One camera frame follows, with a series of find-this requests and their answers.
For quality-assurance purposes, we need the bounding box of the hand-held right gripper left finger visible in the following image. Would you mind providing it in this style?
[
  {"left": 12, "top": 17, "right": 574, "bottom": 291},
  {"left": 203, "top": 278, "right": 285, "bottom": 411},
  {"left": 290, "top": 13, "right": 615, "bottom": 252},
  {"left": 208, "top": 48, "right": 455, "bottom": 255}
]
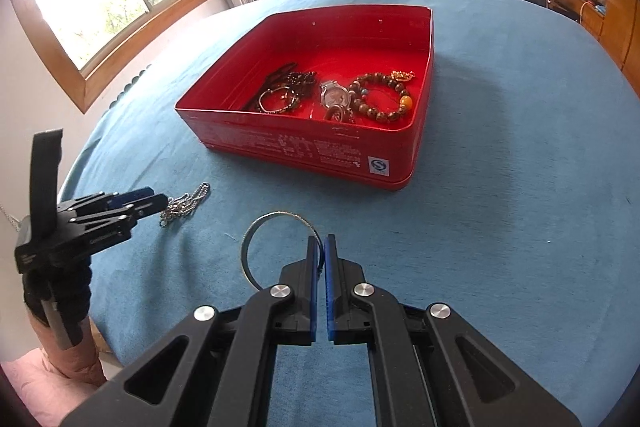
[{"left": 60, "top": 234, "right": 321, "bottom": 427}]

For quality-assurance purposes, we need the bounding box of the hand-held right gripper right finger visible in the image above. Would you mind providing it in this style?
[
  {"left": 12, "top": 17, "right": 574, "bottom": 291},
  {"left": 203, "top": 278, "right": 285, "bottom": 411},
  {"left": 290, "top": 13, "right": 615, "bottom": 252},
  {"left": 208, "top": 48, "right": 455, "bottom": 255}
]
[{"left": 324, "top": 234, "right": 583, "bottom": 427}]

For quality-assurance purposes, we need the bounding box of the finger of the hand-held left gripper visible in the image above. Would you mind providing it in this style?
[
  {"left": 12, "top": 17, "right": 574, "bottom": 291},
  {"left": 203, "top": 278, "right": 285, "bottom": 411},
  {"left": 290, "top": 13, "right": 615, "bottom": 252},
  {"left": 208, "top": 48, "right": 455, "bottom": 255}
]
[
  {"left": 75, "top": 187, "right": 157, "bottom": 214},
  {"left": 57, "top": 193, "right": 172, "bottom": 234}
]

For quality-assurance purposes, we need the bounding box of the silver ball chain necklace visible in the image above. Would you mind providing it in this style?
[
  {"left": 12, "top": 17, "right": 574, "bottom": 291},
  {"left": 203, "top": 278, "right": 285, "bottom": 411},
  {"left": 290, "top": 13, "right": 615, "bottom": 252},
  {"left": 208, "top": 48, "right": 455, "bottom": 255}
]
[{"left": 159, "top": 182, "right": 211, "bottom": 228}]

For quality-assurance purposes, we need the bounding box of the thin silver hoop bangle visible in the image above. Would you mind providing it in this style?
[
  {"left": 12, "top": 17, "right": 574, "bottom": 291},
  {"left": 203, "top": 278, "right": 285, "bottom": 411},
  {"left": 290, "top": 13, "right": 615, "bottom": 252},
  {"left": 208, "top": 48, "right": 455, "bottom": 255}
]
[{"left": 240, "top": 211, "right": 324, "bottom": 291}]

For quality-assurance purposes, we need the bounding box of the red tin box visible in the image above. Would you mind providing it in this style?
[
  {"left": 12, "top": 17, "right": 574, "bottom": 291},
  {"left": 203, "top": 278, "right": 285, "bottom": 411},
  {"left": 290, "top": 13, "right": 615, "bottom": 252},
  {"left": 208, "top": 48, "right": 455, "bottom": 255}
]
[{"left": 174, "top": 5, "right": 434, "bottom": 192}]

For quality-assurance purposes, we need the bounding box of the black cord necklace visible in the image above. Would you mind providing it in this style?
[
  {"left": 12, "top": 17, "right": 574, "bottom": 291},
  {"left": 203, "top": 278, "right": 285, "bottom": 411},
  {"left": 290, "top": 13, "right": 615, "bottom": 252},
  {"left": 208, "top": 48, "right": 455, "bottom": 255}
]
[{"left": 242, "top": 62, "right": 301, "bottom": 112}]

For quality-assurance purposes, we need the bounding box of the brown wooden bead bracelet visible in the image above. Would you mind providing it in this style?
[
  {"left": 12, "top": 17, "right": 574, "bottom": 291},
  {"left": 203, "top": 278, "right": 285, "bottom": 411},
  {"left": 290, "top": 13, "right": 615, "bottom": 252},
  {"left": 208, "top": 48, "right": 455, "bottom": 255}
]
[{"left": 348, "top": 72, "right": 414, "bottom": 124}]

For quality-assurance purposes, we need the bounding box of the dark beaded bracelet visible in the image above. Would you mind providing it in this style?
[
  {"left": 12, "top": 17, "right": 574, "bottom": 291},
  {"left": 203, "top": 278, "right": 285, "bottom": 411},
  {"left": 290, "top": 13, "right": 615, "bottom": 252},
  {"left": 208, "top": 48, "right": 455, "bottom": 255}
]
[{"left": 285, "top": 70, "right": 319, "bottom": 98}]

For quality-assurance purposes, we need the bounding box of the person's left forearm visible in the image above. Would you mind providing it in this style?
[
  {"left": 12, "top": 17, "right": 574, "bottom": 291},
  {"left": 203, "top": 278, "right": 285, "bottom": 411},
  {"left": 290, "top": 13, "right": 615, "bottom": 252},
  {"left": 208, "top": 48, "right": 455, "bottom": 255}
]
[{"left": 30, "top": 304, "right": 108, "bottom": 389}]

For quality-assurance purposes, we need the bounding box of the person's left hand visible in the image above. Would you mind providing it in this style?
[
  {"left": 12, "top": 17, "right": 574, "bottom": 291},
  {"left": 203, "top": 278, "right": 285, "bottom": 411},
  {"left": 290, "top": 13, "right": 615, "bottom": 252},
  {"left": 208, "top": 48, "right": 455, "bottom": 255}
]
[{"left": 22, "top": 257, "right": 96, "bottom": 344}]

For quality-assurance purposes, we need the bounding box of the person's pink clothing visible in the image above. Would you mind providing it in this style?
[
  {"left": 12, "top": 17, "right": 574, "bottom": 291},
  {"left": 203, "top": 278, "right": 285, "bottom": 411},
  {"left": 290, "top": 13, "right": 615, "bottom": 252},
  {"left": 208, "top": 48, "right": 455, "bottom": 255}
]
[{"left": 0, "top": 347, "right": 108, "bottom": 427}]

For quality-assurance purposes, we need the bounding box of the dark metal bangle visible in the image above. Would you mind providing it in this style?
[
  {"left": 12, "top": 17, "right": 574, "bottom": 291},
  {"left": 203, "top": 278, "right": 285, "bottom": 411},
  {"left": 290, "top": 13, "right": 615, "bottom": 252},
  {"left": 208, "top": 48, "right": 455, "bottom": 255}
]
[{"left": 256, "top": 87, "right": 301, "bottom": 116}]

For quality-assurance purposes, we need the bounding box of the silver wristwatch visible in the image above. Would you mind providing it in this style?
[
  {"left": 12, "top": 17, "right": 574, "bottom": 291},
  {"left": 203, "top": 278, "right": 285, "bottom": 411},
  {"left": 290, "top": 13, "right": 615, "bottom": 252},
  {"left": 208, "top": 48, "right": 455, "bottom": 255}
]
[{"left": 318, "top": 79, "right": 357, "bottom": 124}]

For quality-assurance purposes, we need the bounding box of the blue tablecloth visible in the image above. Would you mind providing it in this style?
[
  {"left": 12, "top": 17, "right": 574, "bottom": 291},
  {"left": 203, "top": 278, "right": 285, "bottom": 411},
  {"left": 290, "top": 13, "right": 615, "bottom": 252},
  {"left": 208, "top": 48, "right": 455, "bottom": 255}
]
[{"left": 57, "top": 0, "right": 640, "bottom": 427}]

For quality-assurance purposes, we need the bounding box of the wooden desk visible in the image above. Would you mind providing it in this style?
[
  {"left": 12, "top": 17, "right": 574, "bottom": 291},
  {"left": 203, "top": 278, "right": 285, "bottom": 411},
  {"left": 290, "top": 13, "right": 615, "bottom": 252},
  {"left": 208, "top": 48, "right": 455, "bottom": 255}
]
[{"left": 545, "top": 0, "right": 609, "bottom": 38}]

